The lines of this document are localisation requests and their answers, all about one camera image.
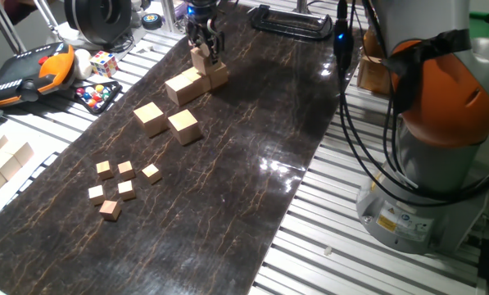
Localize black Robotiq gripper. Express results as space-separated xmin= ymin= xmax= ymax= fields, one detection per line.
xmin=185 ymin=16 xmax=225 ymax=66

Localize large wooden cube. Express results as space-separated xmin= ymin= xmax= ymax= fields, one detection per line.
xmin=208 ymin=61 xmax=229 ymax=90
xmin=167 ymin=108 xmax=202 ymax=147
xmin=189 ymin=43 xmax=221 ymax=76
xmin=133 ymin=101 xmax=170 ymax=138
xmin=165 ymin=73 xmax=202 ymax=107
xmin=181 ymin=66 xmax=212 ymax=95

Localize person's forearm dark red sleeve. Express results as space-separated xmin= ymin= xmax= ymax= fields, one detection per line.
xmin=0 ymin=0 xmax=38 ymax=28

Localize small round black puck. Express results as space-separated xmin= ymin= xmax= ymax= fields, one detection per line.
xmin=141 ymin=12 xmax=164 ymax=31

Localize black clamp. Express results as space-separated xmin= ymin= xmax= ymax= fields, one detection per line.
xmin=247 ymin=3 xmax=334 ymax=41

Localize Rubik's cube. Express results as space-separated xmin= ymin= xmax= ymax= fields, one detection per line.
xmin=88 ymin=50 xmax=120 ymax=79

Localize black triangle rack coloured balls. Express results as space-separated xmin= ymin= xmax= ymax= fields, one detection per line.
xmin=72 ymin=79 xmax=124 ymax=116

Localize black filament spool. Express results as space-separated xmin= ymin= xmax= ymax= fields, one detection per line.
xmin=63 ymin=0 xmax=133 ymax=46

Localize white egg-shaped object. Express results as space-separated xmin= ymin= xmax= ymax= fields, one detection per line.
xmin=72 ymin=48 xmax=93 ymax=81

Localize small wooden cube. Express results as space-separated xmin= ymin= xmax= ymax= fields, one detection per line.
xmin=141 ymin=163 xmax=163 ymax=186
xmin=88 ymin=184 xmax=106 ymax=207
xmin=117 ymin=179 xmax=138 ymax=202
xmin=98 ymin=199 xmax=122 ymax=223
xmin=116 ymin=160 xmax=137 ymax=182
xmin=95 ymin=160 xmax=115 ymax=181

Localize black plug blue light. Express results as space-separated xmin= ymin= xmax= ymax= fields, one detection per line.
xmin=333 ymin=11 xmax=355 ymax=70

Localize thin silver metal rod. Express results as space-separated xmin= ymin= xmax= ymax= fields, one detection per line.
xmin=33 ymin=0 xmax=63 ymax=40

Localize dark marbled table mat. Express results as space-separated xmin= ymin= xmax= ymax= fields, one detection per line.
xmin=0 ymin=0 xmax=366 ymax=295

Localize orange black teach pendant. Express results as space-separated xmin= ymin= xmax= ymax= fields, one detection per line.
xmin=0 ymin=42 xmax=76 ymax=109

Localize slanted silver metal bar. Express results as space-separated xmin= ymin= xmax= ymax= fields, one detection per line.
xmin=0 ymin=0 xmax=27 ymax=55

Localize green mini pool table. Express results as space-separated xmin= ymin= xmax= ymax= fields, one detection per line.
xmin=469 ymin=11 xmax=489 ymax=40

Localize silver aluminium post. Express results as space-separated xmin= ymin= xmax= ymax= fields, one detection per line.
xmin=160 ymin=0 xmax=179 ymax=34

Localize slanted silver frame bar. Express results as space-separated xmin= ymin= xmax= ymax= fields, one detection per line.
xmin=292 ymin=0 xmax=313 ymax=14

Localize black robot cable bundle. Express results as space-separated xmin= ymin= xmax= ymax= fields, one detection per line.
xmin=332 ymin=0 xmax=489 ymax=208

